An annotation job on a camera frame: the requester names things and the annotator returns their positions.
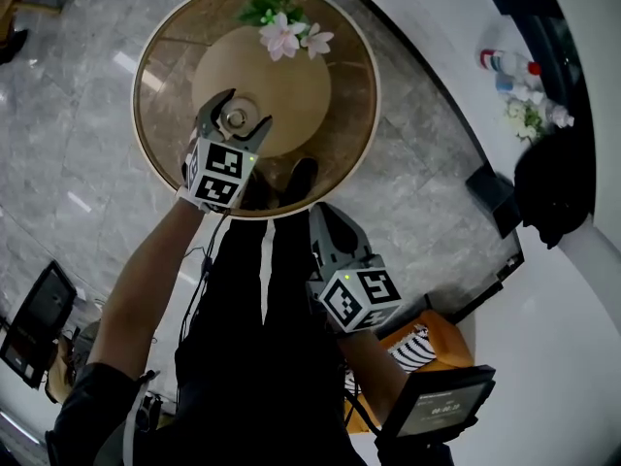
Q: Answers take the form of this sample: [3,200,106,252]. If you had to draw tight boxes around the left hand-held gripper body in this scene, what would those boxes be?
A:
[181,133,259,213]

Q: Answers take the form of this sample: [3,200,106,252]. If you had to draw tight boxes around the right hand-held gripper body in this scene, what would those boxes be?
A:
[306,253,405,335]

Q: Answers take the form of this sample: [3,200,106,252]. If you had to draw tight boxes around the person's left forearm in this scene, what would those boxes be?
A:
[85,196,210,383]

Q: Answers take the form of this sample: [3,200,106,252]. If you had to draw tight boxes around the person's right forearm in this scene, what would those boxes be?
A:
[337,327,413,426]

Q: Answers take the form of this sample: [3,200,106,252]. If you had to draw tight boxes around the round glass coffee table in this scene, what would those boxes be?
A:
[132,0,382,220]

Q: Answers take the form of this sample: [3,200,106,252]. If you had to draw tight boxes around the black white striped cushion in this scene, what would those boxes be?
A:
[342,324,439,392]

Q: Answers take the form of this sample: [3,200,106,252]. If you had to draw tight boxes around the pink white artificial flower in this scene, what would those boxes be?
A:
[236,0,337,63]

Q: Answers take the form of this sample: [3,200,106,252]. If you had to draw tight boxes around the orange seat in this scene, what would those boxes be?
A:
[343,308,475,436]

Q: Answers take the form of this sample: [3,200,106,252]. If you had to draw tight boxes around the person's black clothed body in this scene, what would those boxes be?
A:
[46,214,455,466]

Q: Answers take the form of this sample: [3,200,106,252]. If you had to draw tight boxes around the black tablet screen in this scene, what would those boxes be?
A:
[376,364,498,449]

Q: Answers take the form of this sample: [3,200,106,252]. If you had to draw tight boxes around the dark grey box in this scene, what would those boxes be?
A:
[464,160,523,240]

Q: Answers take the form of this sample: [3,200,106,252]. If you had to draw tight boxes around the black backpack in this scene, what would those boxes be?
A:
[512,126,597,250]

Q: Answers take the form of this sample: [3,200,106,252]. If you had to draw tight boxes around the long white low bench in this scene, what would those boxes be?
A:
[334,0,538,164]

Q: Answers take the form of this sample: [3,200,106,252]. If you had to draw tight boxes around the clear plastic bottle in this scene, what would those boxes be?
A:
[494,73,545,104]
[533,97,576,130]

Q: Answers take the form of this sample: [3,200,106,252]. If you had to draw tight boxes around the black monitor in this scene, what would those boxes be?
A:
[0,259,79,390]

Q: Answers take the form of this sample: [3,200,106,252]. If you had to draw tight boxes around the white bottle with red cap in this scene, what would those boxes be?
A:
[479,49,542,78]

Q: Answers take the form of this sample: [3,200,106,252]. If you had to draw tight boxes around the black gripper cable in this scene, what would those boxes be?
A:
[178,209,232,358]

